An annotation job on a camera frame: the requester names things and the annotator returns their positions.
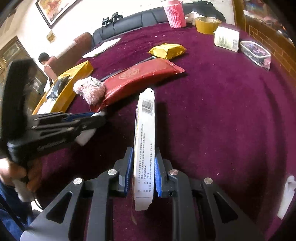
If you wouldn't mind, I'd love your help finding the white object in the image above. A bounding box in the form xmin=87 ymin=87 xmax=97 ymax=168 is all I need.
xmin=75 ymin=111 xmax=105 ymax=146

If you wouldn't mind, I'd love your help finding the white toothpaste box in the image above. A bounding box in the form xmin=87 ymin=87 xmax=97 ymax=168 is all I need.
xmin=133 ymin=88 xmax=156 ymax=211

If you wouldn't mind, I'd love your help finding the yellow foil snack packet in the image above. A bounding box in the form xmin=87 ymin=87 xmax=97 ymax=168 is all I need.
xmin=148 ymin=44 xmax=187 ymax=60

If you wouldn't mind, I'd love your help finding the left hand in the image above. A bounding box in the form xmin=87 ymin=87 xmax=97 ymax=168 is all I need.
xmin=1 ymin=158 xmax=43 ymax=192

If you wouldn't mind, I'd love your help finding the golden tray box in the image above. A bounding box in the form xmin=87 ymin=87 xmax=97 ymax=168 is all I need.
xmin=32 ymin=60 xmax=93 ymax=115

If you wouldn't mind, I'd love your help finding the pink fluffy toy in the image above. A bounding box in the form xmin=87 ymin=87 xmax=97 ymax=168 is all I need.
xmin=73 ymin=76 xmax=106 ymax=105

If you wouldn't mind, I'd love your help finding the person in background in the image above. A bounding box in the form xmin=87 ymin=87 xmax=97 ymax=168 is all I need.
xmin=38 ymin=52 xmax=57 ymax=84

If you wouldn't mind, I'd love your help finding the brown armchair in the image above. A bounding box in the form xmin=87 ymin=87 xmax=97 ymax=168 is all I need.
xmin=47 ymin=32 xmax=93 ymax=76

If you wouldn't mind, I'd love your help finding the white paper sheet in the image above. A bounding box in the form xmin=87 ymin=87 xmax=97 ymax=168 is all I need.
xmin=82 ymin=38 xmax=121 ymax=58

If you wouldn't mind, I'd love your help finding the wooden door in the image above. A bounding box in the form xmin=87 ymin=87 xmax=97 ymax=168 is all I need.
xmin=1 ymin=36 xmax=48 ymax=114

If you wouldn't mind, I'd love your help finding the black device on headboard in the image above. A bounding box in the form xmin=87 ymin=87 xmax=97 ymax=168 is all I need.
xmin=102 ymin=12 xmax=123 ymax=27

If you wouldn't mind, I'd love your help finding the white tissue at edge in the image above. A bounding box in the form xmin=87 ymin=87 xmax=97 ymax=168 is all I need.
xmin=277 ymin=176 xmax=296 ymax=220

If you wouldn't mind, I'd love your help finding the pink knitted bottle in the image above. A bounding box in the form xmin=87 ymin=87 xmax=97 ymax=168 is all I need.
xmin=163 ymin=1 xmax=186 ymax=28

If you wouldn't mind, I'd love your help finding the white carton box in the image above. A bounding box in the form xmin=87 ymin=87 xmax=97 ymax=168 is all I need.
xmin=214 ymin=26 xmax=239 ymax=53

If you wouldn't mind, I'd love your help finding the clear plastic container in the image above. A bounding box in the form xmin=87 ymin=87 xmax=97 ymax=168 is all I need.
xmin=240 ymin=41 xmax=271 ymax=71

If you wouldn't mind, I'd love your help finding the black leather headboard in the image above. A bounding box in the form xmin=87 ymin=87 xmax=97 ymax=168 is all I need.
xmin=92 ymin=1 xmax=226 ymax=46

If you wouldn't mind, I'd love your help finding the yellow tape roll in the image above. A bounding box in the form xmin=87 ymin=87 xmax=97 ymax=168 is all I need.
xmin=195 ymin=16 xmax=222 ymax=35

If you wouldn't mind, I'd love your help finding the wooden cabinet shelf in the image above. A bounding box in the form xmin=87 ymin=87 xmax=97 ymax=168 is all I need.
xmin=232 ymin=1 xmax=295 ymax=80

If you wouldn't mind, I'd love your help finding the framed wall painting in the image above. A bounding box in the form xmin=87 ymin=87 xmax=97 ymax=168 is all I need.
xmin=35 ymin=0 xmax=81 ymax=29

